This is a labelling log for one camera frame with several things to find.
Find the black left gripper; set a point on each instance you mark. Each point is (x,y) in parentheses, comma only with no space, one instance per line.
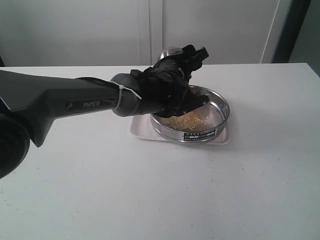
(163,88)

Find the yellow and white grain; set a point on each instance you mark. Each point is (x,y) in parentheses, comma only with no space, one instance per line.
(189,121)

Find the round stainless steel sieve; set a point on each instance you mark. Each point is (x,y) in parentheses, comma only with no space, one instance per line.
(201,125)

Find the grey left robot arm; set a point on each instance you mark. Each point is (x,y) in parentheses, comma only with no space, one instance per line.
(29,104)

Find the white plastic tray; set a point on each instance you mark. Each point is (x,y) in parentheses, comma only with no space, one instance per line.
(141,128)

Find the white cabinet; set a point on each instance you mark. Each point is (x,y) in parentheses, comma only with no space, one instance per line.
(134,32)

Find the stainless steel cup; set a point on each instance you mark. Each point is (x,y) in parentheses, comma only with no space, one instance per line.
(169,52)

